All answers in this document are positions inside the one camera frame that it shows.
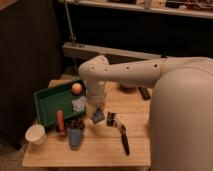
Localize grey metal rail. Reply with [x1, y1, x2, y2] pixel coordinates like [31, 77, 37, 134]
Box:
[62, 42, 161, 62]

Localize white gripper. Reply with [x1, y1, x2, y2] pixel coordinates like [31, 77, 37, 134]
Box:
[86, 81, 106, 122]

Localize white paper cup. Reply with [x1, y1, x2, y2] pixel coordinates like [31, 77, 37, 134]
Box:
[25, 124, 47, 145]

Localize dark grape bunch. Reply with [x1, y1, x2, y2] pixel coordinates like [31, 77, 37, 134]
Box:
[67, 119, 85, 130]

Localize green plastic tray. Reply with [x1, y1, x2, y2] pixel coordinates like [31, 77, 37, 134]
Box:
[34, 79, 86, 128]

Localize black handled brush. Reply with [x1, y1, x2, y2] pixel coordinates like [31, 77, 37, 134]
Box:
[106, 112, 130, 156]

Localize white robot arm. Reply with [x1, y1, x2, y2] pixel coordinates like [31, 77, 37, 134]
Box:
[79, 55, 213, 171]

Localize blue sponge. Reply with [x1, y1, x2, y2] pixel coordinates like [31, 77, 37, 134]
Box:
[92, 108, 105, 124]

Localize black rectangular block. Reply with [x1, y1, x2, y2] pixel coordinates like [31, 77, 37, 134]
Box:
[139, 87, 151, 100]

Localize orange carrot toy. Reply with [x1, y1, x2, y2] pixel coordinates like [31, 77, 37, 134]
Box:
[57, 110, 65, 132]

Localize orange peach fruit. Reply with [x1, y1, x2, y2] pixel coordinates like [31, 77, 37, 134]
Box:
[71, 83, 83, 95]

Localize blue plastic cup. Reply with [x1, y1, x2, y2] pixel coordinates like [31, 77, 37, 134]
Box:
[68, 129, 83, 148]

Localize crumpled clear plastic wrap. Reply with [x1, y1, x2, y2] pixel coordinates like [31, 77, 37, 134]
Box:
[72, 96, 87, 112]

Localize purple bowl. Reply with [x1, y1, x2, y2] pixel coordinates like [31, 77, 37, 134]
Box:
[120, 84, 136, 89]

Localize metal pole stand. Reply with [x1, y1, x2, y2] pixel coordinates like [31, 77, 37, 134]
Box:
[64, 0, 77, 46]

